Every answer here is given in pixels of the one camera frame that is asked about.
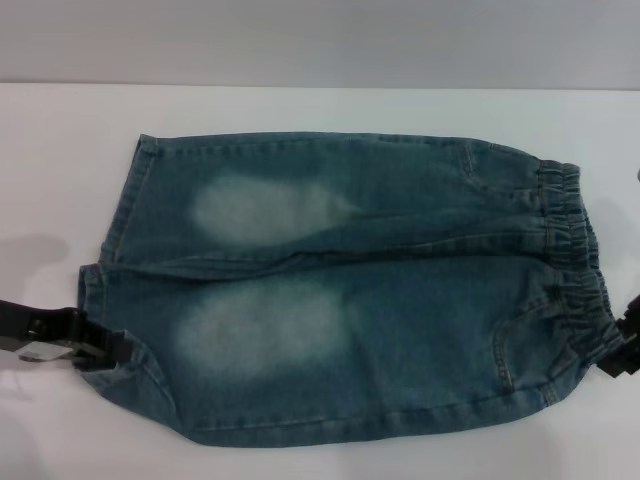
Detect blue denim shorts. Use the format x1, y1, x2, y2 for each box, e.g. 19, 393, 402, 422
78, 130, 627, 448

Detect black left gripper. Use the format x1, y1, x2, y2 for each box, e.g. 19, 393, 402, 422
0, 298, 137, 374

